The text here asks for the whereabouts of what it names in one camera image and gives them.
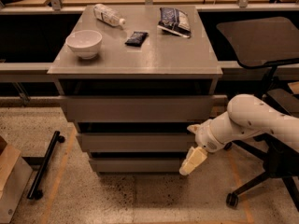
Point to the clear plastic bottle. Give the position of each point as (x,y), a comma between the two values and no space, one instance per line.
(108,15)

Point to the white ceramic bowl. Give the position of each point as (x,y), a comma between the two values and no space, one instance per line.
(84,43)

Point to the grey drawer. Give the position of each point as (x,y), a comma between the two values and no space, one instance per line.
(135,142)
(136,109)
(135,165)

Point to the cardboard box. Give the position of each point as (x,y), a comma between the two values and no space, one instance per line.
(14,175)

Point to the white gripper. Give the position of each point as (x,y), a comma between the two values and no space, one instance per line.
(206,137)

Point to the black office chair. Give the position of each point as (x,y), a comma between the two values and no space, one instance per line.
(260,43)

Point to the grey middle drawer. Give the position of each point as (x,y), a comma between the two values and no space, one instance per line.
(135,142)

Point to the grey bottom drawer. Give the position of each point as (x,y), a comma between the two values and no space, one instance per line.
(135,165)

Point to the grey top drawer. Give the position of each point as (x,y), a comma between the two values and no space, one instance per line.
(136,109)

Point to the blue chip bag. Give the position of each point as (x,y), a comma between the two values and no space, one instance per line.
(175,22)

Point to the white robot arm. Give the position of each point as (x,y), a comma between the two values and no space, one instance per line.
(245,116)

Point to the grey drawer cabinet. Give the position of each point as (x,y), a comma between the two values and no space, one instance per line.
(165,65)

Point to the small dark snack packet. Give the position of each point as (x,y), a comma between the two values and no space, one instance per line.
(136,39)

